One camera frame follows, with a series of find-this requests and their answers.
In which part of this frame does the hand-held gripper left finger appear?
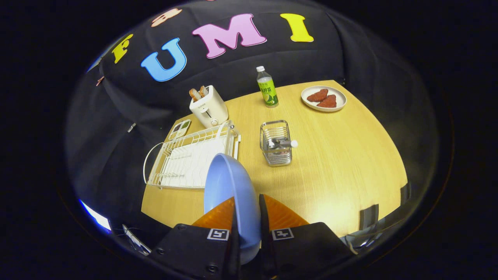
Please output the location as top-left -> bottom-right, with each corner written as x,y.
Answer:
150,196 -> 242,280

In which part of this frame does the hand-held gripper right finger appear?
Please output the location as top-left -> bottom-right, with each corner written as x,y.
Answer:
259,194 -> 356,279

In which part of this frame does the blue plate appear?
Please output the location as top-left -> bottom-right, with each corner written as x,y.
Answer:
203,153 -> 262,265

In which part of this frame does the metal wire basket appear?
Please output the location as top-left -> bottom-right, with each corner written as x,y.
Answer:
260,120 -> 293,167

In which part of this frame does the white wire dish rack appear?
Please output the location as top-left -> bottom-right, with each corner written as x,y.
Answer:
143,120 -> 242,190

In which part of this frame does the metal spoon with pale handle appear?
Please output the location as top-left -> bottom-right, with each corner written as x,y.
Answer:
268,138 -> 299,149

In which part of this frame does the white plate with meat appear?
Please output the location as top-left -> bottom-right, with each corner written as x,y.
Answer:
301,86 -> 347,113

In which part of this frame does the divided white food tray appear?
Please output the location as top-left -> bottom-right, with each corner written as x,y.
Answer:
168,119 -> 192,141

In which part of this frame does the bright computer monitor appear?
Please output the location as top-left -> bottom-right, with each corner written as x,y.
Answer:
79,199 -> 112,231

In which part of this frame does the white toaster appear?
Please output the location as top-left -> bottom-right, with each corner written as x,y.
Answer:
189,85 -> 229,128

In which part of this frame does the green label drink bottle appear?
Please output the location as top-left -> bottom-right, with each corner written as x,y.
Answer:
256,66 -> 279,108

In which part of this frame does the red meat piece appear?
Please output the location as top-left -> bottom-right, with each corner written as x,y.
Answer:
316,94 -> 337,109
307,89 -> 329,103

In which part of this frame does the black backdrop cloth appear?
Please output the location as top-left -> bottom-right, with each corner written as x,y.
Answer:
64,0 -> 440,234

